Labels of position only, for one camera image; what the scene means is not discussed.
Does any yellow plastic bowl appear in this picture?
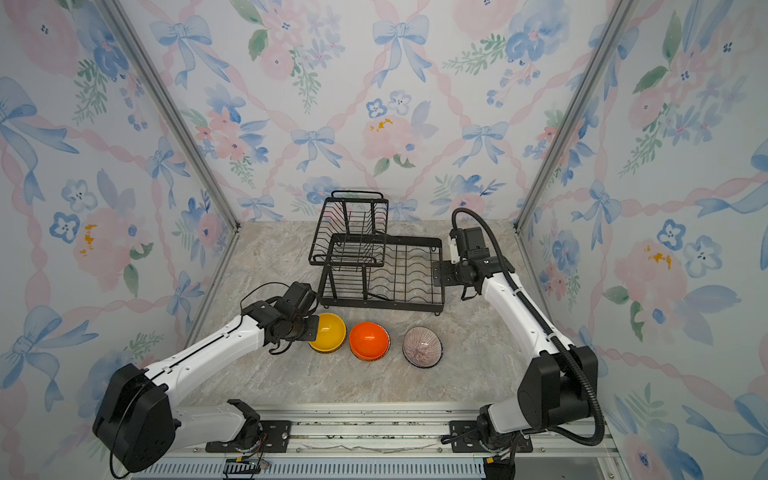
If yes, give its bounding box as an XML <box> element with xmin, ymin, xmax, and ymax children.
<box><xmin>309</xmin><ymin>313</ymin><xmax>347</xmax><ymax>353</ymax></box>

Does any orange plastic bowl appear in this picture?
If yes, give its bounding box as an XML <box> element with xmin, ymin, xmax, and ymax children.
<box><xmin>349</xmin><ymin>322</ymin><xmax>391</xmax><ymax>361</ymax></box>

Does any pink ribbed glass bowl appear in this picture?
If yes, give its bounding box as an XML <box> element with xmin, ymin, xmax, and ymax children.
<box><xmin>402</xmin><ymin>326</ymin><xmax>443</xmax><ymax>369</ymax></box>

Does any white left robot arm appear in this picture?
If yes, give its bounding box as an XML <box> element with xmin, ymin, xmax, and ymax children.
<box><xmin>92</xmin><ymin>282</ymin><xmax>319</xmax><ymax>475</ymax></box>

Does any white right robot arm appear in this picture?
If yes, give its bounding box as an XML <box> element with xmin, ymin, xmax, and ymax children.
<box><xmin>437</xmin><ymin>227</ymin><xmax>606</xmax><ymax>451</ymax></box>

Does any black wire dish rack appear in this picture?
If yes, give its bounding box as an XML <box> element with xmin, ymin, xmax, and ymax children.
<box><xmin>308</xmin><ymin>190</ymin><xmax>445</xmax><ymax>316</ymax></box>

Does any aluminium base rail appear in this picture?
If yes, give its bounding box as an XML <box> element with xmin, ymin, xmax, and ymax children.
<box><xmin>112</xmin><ymin>399</ymin><xmax>629</xmax><ymax>479</ymax></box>

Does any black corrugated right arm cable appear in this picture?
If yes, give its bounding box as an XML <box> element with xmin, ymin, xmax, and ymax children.
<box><xmin>451</xmin><ymin>207</ymin><xmax>606</xmax><ymax>448</ymax></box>

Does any aluminium right corner post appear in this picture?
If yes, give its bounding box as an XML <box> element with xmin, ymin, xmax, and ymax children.
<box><xmin>514</xmin><ymin>0</ymin><xmax>636</xmax><ymax>234</ymax></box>

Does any aluminium corner post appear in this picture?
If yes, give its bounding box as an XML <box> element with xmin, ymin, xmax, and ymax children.
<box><xmin>96</xmin><ymin>1</ymin><xmax>241</xmax><ymax>232</ymax></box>
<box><xmin>514</xmin><ymin>0</ymin><xmax>636</xmax><ymax>234</ymax></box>

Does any aluminium left corner post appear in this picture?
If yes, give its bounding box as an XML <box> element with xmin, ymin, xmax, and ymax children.
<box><xmin>96</xmin><ymin>1</ymin><xmax>241</xmax><ymax>232</ymax></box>

